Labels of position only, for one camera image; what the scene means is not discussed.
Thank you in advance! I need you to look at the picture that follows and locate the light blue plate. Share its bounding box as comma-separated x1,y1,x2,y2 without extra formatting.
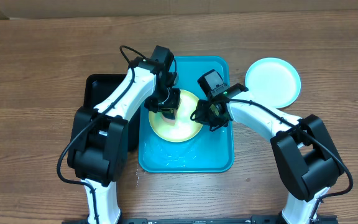
245,57,301,108

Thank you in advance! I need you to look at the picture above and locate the dark wet sponge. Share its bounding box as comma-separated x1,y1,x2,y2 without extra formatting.
162,114,176,125

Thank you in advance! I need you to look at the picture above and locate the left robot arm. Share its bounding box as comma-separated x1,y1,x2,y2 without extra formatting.
57,57,180,223

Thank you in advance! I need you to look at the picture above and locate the black plastic tray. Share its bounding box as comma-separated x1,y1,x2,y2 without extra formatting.
83,74,140,152

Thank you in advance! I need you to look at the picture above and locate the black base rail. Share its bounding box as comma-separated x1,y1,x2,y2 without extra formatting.
116,214,338,224

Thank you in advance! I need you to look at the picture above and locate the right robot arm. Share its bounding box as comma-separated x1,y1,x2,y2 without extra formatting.
191,83,345,223

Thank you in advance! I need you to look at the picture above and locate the teal plastic tray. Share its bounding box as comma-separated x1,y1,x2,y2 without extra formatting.
139,56,234,173

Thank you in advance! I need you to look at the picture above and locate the yellow-green plate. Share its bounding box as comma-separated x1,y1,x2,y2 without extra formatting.
149,90,203,142

